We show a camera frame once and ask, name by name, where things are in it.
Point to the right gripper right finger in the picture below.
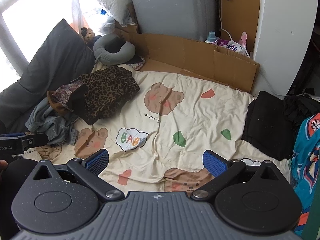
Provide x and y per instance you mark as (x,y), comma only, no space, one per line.
(225,173)

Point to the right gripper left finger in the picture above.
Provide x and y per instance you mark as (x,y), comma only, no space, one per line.
(86,172)

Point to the leopard print garment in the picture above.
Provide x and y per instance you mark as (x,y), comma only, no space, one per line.
(108,90)

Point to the black folded clothes stack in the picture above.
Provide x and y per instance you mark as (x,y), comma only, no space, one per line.
(272,124)

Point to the blue denim jeans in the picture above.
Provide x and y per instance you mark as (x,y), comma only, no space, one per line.
(59,129)

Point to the mustard brown garment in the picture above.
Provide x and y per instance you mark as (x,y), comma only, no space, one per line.
(60,108)

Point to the black garment on pile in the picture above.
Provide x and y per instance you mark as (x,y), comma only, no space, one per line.
(76,101)

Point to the cream bear print bedsheet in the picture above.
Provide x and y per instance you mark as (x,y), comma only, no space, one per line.
(156,140)

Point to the paisley patterned garment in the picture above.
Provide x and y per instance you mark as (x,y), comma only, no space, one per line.
(65,91)

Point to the teal printed jersey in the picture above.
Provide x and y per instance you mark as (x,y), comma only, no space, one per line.
(305,167)

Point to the dark grey pillow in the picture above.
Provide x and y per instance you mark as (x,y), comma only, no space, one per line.
(62,58)

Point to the brown cardboard sheet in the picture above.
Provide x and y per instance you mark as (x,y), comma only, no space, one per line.
(164,53)

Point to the floral folded cloth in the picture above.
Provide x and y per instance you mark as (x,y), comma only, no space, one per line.
(138,65)

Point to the purple white plastic bag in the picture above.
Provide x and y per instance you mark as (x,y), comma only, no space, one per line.
(239,47)

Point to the grey neck pillow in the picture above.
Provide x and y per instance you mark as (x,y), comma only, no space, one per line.
(111,50)

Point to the blue cap detergent bottle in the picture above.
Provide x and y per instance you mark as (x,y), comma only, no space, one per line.
(211,38)

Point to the small teddy bear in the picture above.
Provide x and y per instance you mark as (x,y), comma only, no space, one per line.
(89,37)

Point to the white pillar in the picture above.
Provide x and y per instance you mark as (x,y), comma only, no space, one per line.
(283,35)

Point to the grey cabinet panel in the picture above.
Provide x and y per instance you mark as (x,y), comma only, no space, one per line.
(192,19)

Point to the tall cardboard box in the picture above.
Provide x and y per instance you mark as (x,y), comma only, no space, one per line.
(240,16)

